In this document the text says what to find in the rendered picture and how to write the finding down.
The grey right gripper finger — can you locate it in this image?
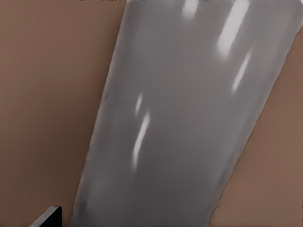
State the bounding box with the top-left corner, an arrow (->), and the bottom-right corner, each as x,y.
30,206 -> 62,227

